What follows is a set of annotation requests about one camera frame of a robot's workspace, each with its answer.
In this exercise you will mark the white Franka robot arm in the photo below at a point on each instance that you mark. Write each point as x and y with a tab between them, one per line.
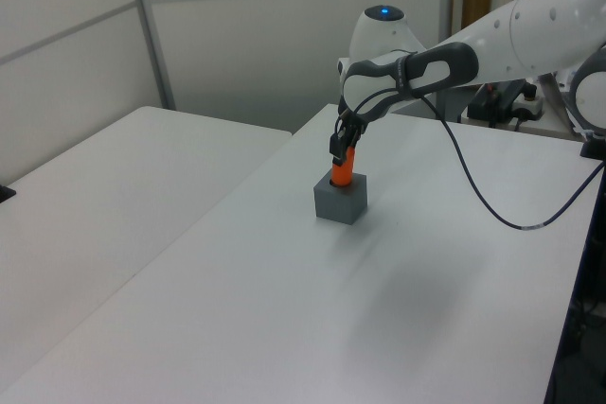
530	44

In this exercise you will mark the grey block with round hole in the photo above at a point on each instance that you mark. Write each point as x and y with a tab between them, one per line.
340	205

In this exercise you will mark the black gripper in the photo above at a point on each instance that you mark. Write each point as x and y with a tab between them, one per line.
351	126

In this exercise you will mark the emergency stop button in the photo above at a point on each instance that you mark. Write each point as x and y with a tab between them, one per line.
531	103

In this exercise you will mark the grey partition frame post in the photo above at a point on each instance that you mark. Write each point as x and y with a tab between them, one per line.
150	35

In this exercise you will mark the black control box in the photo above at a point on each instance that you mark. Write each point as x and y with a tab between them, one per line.
494	103

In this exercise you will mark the dark table side frame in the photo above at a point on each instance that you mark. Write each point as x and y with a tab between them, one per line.
580	309

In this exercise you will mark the silver laptop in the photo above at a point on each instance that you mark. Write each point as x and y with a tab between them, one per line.
558	106

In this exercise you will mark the orange cylinder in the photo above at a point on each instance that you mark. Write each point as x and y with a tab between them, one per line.
343	173

